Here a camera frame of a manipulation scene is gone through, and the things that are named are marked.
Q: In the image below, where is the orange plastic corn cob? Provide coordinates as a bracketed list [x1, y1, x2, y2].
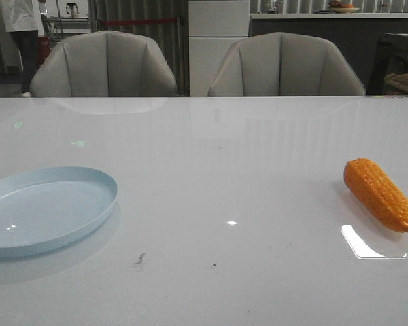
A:
[343, 158, 408, 233]

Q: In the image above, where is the light blue round plate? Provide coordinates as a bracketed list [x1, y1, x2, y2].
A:
[0, 166, 118, 259]

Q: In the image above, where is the right grey upholstered chair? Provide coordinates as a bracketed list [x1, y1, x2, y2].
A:
[208, 32, 365, 97]

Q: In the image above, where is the grey upholstered chair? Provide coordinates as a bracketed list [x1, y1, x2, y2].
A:
[208, 32, 365, 97]
[30, 31, 177, 98]

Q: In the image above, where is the white cabinet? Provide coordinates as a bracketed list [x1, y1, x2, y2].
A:
[188, 1, 250, 97]

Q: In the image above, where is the left grey upholstered chair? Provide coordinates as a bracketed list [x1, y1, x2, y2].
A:
[30, 31, 177, 98]

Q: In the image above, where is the red barrier belt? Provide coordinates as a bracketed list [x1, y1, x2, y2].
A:
[101, 17, 177, 26]

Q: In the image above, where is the red bin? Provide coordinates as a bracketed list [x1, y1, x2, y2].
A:
[37, 37, 51, 68]

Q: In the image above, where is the dark counter with white top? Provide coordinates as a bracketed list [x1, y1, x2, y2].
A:
[250, 13, 408, 91]

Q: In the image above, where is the fruit bowl on counter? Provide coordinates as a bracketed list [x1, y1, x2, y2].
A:
[327, 0, 359, 14]

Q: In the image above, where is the person in white shirt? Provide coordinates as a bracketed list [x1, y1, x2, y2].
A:
[0, 1, 40, 98]

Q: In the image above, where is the metal stanchion post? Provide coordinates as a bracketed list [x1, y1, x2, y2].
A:
[176, 16, 185, 96]

